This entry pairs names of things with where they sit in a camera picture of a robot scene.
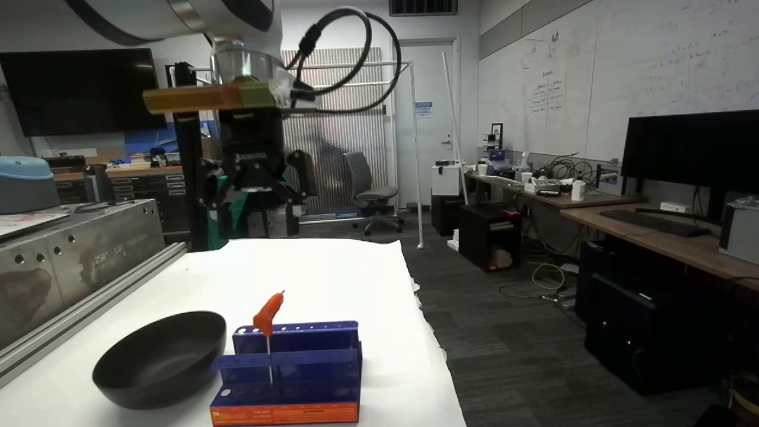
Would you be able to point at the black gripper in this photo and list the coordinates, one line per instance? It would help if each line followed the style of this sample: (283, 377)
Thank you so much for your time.
(253, 145)

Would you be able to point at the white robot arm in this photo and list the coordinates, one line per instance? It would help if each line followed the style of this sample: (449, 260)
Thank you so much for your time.
(157, 16)

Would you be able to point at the black bowl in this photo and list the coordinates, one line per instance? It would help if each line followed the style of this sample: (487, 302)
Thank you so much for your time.
(157, 360)

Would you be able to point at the yellow green board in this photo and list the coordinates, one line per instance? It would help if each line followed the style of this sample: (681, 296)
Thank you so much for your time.
(206, 95)

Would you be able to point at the grey office chair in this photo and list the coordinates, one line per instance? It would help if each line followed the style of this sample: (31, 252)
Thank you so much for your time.
(372, 194)

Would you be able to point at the white thin stand pole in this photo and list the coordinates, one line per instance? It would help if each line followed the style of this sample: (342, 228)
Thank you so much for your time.
(415, 175)

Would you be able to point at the grey metal block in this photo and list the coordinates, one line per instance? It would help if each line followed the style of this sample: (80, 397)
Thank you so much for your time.
(80, 252)

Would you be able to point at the ceiling air vent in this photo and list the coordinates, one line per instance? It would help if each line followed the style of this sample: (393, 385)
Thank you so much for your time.
(423, 5)

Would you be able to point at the blue grey plastic cover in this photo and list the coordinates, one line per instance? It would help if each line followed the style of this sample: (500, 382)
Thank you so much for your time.
(25, 187)

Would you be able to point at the blue rack with orange base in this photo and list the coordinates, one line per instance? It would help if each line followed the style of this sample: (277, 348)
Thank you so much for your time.
(310, 371)

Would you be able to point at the cluttered wooden bench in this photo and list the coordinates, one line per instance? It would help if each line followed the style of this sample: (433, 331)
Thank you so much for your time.
(547, 195)

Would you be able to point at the white cup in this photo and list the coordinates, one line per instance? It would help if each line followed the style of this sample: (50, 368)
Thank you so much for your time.
(577, 190)

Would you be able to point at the whiteboard with writing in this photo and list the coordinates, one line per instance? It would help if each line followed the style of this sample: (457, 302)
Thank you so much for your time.
(632, 73)

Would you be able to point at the black keyboard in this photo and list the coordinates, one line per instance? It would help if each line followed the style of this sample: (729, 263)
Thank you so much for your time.
(655, 224)

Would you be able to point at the black desk monitor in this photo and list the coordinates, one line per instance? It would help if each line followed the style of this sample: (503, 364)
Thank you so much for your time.
(689, 151)

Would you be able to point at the wooden desk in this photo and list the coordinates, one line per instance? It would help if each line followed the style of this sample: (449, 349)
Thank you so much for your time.
(679, 246)

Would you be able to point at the white box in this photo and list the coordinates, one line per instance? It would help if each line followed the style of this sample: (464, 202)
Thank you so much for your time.
(742, 232)

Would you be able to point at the black upright post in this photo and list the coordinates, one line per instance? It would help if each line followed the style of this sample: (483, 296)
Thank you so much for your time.
(190, 175)

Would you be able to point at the black wall screen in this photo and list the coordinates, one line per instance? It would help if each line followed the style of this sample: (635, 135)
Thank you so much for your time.
(80, 92)

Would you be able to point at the aluminium extrusion rail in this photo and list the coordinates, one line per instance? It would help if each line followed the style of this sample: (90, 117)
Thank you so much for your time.
(80, 313)

